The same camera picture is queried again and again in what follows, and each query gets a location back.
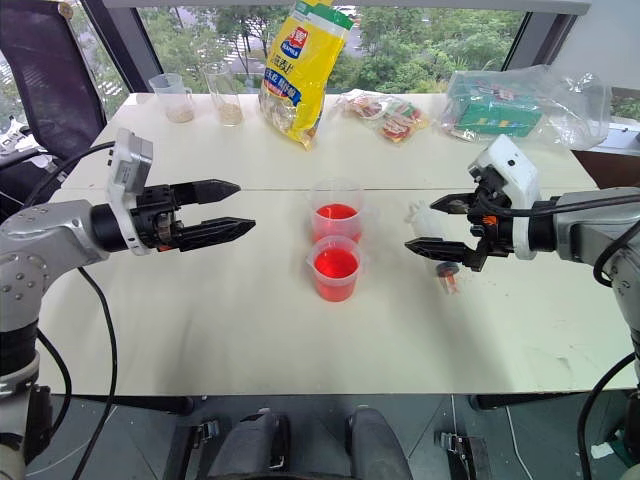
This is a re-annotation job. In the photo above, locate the black table foot bar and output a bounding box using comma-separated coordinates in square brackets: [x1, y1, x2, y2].
[468, 392, 640, 412]
[48, 394, 195, 417]

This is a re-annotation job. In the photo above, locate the clear glass with grains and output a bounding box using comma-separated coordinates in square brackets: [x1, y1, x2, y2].
[203, 65, 246, 128]

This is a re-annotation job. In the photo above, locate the green box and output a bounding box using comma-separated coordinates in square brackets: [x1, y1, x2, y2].
[458, 91, 545, 139]

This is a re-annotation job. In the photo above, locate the cup red liquid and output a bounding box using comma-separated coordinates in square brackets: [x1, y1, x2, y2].
[304, 236, 372, 303]
[308, 178, 377, 245]

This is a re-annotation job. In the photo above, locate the clear crumpled plastic bag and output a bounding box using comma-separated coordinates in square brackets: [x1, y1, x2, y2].
[438, 63, 614, 151]

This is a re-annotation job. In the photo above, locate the black arm hanging cable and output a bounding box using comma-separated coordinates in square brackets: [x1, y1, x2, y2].
[576, 351, 640, 480]
[76, 266, 120, 480]

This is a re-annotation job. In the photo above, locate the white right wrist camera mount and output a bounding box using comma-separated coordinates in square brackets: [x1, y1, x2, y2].
[466, 133, 542, 261]

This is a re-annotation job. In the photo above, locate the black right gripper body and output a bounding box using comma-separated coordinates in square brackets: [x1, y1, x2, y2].
[466, 171, 517, 274]

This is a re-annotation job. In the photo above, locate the black right arm hanging cable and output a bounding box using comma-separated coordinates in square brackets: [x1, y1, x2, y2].
[576, 351, 640, 480]

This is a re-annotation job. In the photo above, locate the clear plastic syringe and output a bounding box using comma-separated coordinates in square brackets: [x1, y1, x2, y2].
[405, 199, 462, 297]

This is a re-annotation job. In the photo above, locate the black caster wheel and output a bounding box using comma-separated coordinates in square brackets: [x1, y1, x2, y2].
[191, 418, 222, 450]
[433, 430, 491, 480]

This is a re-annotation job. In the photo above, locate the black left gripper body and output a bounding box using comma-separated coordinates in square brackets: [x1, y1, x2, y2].
[130, 184, 184, 253]

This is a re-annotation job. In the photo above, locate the yellow snack bag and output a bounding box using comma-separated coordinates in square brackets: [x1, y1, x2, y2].
[257, 0, 355, 152]

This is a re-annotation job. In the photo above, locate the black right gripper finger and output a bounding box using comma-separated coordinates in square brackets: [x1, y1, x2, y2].
[429, 194, 477, 216]
[404, 237, 481, 269]

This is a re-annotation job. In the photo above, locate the thin white floor cable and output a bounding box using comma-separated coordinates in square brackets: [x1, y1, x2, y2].
[503, 403, 535, 480]

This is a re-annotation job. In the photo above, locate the black left arm hanging cable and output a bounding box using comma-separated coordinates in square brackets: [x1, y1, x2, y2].
[76, 266, 120, 480]

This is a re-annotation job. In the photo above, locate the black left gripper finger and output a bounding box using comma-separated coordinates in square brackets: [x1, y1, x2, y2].
[169, 177, 242, 207]
[178, 216, 257, 253]

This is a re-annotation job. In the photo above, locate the red green snack packet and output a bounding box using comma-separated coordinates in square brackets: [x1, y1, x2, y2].
[375, 98, 432, 146]

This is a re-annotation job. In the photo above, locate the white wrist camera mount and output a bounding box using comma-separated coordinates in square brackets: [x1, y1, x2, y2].
[466, 133, 542, 261]
[104, 127, 155, 257]

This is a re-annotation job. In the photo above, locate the black mesh office chair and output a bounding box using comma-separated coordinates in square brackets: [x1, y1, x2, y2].
[0, 0, 110, 211]

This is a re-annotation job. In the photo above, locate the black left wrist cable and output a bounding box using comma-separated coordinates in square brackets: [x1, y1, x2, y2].
[0, 141, 117, 221]

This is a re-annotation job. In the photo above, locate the clear measuring cup with grains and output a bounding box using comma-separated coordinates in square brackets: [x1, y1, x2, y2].
[148, 72, 196, 124]

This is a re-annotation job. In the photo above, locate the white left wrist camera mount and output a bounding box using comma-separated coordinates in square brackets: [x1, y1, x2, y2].
[104, 127, 155, 257]

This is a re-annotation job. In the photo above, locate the dark grey rounded shape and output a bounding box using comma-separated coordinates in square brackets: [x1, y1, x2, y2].
[207, 407, 292, 480]
[345, 406, 415, 480]

